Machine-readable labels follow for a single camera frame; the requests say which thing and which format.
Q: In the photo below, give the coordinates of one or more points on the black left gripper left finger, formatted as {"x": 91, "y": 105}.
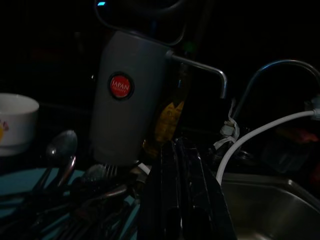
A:
{"x": 162, "y": 200}

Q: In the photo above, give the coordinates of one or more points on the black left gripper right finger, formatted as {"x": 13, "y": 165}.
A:
{"x": 207, "y": 212}

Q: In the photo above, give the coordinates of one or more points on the large metal spoon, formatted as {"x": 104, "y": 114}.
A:
{"x": 62, "y": 145}

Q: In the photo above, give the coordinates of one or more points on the stainless steel sink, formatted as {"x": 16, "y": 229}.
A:
{"x": 262, "y": 212}

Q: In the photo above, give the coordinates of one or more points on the metal fork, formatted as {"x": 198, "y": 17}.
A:
{"x": 110, "y": 169}

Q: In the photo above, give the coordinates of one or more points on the white tie on faucet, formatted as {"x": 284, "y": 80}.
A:
{"x": 230, "y": 130}

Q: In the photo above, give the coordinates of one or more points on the olive oil glass bottle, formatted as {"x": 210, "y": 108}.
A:
{"x": 172, "y": 110}

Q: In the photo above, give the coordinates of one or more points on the clear plastic sponge holder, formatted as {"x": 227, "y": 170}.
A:
{"x": 282, "y": 155}

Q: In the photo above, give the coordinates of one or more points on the grey water filter canister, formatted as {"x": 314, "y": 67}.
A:
{"x": 125, "y": 112}

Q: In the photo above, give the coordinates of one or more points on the red yellow sponge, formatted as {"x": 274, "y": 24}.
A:
{"x": 305, "y": 136}

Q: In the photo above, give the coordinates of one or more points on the teal plate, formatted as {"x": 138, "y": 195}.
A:
{"x": 20, "y": 180}

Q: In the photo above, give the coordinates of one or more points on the white cartoon print mug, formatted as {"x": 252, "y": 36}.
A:
{"x": 17, "y": 120}

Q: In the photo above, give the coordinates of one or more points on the chrome faucet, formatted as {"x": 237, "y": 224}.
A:
{"x": 287, "y": 61}

